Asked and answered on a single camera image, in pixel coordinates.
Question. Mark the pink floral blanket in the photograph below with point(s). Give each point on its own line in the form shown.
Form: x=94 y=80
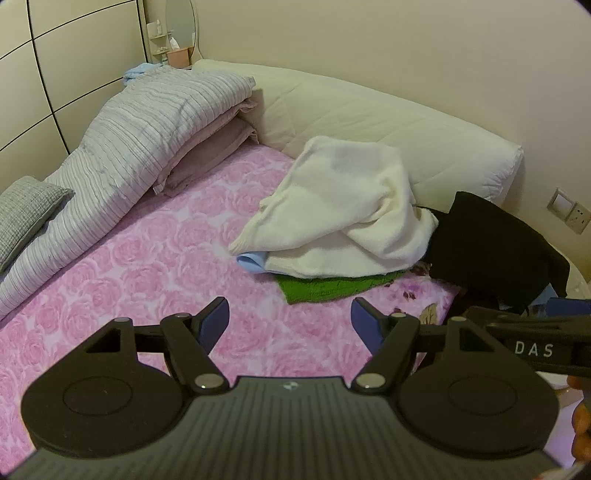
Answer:
x=138 y=277

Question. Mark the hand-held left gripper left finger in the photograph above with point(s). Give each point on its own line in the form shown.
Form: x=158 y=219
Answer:
x=216 y=319

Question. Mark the pale blue cloth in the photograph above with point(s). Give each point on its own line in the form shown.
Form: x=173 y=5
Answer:
x=138 y=73

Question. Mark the mauve folded blanket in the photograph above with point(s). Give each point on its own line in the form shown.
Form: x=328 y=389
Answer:
x=207 y=147

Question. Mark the grey pillow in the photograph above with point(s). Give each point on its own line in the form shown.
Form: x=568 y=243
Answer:
x=23 y=212

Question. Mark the black garment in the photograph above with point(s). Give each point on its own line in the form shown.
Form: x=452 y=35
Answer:
x=489 y=249

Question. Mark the green garment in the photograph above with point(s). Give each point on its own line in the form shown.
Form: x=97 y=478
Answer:
x=314 y=288

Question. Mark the white fleece garment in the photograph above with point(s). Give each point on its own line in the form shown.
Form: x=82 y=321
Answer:
x=346 y=203

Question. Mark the wall power socket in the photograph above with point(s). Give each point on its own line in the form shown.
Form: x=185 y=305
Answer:
x=579 y=218

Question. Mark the pink box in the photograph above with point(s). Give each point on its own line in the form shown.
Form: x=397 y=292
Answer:
x=179 y=57

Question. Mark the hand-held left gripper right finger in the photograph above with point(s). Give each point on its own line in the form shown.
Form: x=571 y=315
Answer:
x=365 y=323

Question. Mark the light blue garment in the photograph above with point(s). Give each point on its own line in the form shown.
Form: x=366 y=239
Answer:
x=251 y=263

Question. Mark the white vanity shelf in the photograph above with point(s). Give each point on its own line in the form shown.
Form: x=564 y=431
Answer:
x=156 y=44

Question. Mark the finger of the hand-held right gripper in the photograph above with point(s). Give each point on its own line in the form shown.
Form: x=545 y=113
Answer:
x=517 y=318

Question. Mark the wall light switch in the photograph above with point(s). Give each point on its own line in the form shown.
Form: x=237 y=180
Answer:
x=559 y=202

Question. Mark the oval mirror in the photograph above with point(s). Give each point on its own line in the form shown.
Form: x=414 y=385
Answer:
x=180 y=21

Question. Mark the grey striped quilt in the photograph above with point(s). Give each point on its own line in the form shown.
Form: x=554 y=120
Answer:
x=115 y=138

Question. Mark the cream headboard cushion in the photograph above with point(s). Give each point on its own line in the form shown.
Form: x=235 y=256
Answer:
x=369 y=120

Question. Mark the person's right hand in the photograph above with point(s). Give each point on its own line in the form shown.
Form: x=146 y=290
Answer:
x=581 y=420

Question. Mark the cream wardrobe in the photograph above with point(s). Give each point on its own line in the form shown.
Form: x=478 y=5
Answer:
x=46 y=69

